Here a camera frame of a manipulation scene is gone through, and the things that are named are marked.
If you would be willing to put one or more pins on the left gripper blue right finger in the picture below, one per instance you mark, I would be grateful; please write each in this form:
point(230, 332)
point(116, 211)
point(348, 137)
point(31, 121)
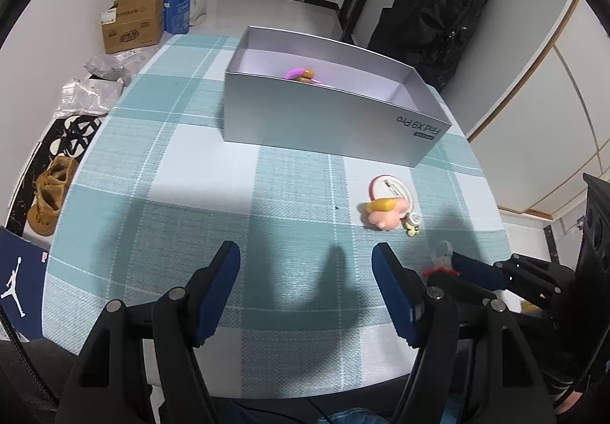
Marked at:
point(402, 290)

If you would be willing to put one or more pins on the brown cardboard box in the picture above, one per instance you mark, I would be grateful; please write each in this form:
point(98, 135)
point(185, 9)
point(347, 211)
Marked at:
point(130, 24)

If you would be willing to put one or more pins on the black white sneakers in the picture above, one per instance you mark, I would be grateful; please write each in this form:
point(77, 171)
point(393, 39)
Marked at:
point(73, 135)

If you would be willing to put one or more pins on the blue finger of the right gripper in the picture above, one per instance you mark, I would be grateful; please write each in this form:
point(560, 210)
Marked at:
point(486, 276)
point(458, 288)

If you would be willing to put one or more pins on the grey cardboard box tray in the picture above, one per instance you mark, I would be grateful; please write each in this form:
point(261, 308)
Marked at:
point(303, 92)

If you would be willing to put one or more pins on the black hanging backpack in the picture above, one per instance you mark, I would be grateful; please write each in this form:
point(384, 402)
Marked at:
point(429, 35)

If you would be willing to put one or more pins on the blue Jordan shoe box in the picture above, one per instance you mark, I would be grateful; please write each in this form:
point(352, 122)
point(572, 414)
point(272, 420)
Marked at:
point(22, 277)

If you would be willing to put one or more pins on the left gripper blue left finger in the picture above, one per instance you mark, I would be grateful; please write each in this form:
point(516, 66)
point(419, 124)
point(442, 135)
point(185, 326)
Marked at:
point(210, 288)

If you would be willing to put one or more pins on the grey parcel bag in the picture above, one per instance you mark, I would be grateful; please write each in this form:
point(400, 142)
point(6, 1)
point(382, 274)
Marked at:
point(121, 67)

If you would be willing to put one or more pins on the blue cardboard box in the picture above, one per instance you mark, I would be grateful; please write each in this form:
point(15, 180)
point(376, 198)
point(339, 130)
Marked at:
point(176, 16)

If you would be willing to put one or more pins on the pink pig figurine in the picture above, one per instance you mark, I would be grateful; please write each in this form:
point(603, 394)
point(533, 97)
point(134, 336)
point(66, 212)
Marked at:
point(385, 214)

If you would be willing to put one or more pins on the silver parcel bag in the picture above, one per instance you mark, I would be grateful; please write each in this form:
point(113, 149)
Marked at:
point(88, 96)

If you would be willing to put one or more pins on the teal plaid tablecloth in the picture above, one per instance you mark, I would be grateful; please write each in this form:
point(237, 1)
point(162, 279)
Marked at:
point(159, 190)

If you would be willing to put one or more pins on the small yellow bee charm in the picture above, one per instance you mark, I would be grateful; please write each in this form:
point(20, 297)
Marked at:
point(411, 223)

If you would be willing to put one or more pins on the red white small charm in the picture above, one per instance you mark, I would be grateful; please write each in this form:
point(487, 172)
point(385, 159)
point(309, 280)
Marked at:
point(442, 260)

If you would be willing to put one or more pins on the white round badge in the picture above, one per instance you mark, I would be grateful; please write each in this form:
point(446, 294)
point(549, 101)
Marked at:
point(389, 186)

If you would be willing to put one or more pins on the brown suede boots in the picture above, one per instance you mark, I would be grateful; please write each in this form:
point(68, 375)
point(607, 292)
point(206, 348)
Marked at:
point(51, 188)

